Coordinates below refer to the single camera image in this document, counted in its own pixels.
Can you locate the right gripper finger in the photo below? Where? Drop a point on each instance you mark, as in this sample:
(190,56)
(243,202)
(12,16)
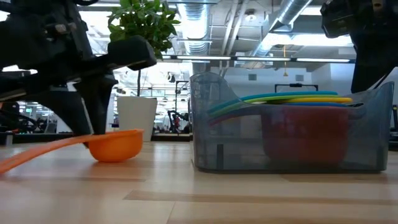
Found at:
(373,59)

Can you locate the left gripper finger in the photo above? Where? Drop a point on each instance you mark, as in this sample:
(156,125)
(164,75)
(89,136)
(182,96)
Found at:
(99,93)
(66,105)

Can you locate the orange plastic measuring cup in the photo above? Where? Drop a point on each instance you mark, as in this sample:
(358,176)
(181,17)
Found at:
(116,149)

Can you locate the yellow plastic measuring cup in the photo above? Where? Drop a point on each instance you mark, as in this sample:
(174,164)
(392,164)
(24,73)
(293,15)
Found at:
(326,100)

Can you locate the blue plastic measuring cup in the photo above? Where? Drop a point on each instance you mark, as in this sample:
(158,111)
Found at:
(311,104)

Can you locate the teal plastic measuring cup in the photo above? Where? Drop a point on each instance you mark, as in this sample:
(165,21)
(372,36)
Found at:
(295,93)

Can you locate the red plastic measuring cup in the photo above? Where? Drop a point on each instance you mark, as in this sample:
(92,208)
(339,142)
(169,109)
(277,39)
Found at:
(304,133)

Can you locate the grey translucent plastic basket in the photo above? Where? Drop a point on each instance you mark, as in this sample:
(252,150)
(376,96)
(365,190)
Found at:
(205,140)

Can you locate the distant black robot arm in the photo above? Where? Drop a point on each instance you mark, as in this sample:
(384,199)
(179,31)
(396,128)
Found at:
(177,119)

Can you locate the white plant pot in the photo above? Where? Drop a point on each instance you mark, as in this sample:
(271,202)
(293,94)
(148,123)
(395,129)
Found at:
(136,118)

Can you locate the green leafy plant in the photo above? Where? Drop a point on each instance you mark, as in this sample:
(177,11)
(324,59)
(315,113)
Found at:
(146,18)

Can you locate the yellow hanging pendant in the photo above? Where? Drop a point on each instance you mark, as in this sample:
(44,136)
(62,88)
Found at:
(285,73)

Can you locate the long ceiling light strip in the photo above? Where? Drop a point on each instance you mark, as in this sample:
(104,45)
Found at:
(217,58)

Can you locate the round ceiling sensor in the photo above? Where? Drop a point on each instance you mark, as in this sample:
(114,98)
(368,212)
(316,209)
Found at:
(250,15)

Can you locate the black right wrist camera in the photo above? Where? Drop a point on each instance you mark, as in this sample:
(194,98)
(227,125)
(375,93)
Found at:
(337,18)

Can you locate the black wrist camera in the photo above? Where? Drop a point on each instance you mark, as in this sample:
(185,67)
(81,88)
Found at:
(337,18)
(132,51)

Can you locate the black aluminium rig frame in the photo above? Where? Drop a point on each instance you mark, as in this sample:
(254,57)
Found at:
(37,137)

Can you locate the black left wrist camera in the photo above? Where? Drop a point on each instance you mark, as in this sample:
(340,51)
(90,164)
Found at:
(132,51)

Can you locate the black tubular stand frame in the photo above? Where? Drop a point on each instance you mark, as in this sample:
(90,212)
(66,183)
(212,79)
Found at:
(295,85)
(182,82)

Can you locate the smooth silver ceiling duct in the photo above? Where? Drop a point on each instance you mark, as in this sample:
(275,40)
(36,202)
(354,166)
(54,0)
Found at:
(289,12)

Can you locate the ribbed silver ceiling duct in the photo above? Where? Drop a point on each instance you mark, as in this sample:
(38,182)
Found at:
(193,25)

